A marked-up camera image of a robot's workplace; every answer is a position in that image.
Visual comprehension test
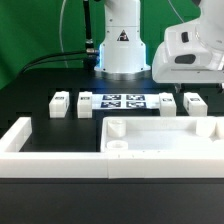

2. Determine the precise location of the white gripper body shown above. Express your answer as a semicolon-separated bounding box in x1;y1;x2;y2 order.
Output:
152;0;224;83

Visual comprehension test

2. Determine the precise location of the white desk top panel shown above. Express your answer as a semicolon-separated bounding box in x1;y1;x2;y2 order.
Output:
100;116;224;152

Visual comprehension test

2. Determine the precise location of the sheet with four markers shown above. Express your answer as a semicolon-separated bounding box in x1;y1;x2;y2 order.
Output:
92;94;159;110

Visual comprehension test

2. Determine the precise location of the black vertical pole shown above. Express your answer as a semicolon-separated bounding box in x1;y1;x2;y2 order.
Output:
83;0;94;70

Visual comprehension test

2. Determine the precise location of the white U-shaped fence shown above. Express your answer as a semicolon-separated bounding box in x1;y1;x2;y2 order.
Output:
0;117;224;179

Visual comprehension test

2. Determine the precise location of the black cable upper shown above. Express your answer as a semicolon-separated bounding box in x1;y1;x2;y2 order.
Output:
20;49;100;75

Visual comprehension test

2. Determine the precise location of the black cable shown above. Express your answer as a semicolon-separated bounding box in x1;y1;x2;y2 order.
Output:
20;49;100;75
23;55;100;73

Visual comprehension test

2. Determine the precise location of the black cable lower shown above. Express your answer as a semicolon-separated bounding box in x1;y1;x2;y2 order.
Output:
23;55;100;73

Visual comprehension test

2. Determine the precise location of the thin white cable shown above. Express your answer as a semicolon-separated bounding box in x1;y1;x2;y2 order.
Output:
58;0;69;69

